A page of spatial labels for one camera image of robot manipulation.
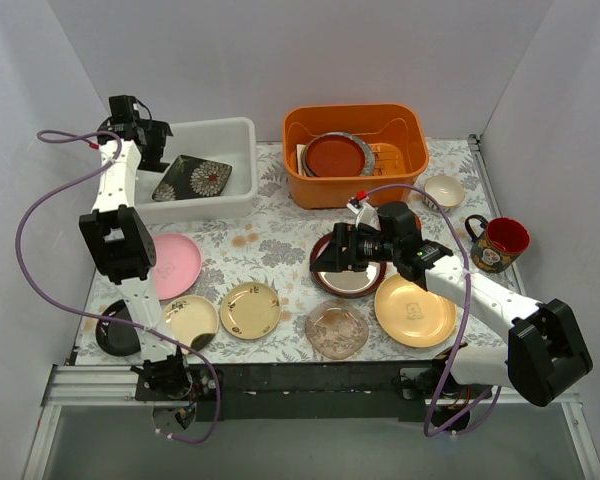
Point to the cream floral small plate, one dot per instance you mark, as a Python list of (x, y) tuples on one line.
[(250, 310)]

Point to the black skull mug red inside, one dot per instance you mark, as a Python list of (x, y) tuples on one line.
[(497, 243)]

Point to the pink glass square plate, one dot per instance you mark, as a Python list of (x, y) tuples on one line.
[(336, 329)]

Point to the black round plate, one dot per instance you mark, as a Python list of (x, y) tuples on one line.
[(114, 338)]

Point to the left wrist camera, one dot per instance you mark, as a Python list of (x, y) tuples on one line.
[(123, 109)]

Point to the white patterned bowl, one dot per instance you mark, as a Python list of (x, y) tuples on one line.
[(447, 192)]

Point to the floral table mat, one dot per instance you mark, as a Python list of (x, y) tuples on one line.
[(272, 245)]

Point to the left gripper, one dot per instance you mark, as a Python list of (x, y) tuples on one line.
[(156, 145)]

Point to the large yellow bear plate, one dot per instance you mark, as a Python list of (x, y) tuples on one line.
[(412, 316)]

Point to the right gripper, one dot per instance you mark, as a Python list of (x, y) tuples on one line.
[(344, 248)]

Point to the pink round plate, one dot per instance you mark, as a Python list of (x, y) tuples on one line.
[(178, 264)]

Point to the red plate in orange bin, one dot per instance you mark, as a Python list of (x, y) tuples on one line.
[(337, 154)]

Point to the small red saucer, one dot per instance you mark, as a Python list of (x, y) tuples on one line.
[(417, 221)]

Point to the black square floral plate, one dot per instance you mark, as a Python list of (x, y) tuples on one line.
[(191, 177)]

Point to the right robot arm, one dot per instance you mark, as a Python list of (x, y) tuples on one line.
[(544, 352)]

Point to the red rimmed cream plate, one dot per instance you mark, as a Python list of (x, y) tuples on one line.
[(349, 284)]

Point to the cream plate with dark patch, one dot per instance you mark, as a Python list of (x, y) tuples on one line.
[(193, 320)]

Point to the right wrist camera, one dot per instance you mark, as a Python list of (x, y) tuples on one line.
[(397, 225)]

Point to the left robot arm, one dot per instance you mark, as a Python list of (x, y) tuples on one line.
[(129, 141)]

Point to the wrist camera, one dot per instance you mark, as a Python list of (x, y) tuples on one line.
[(123, 109), (397, 225)]

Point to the orange plastic bin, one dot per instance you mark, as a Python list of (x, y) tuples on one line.
[(393, 132)]

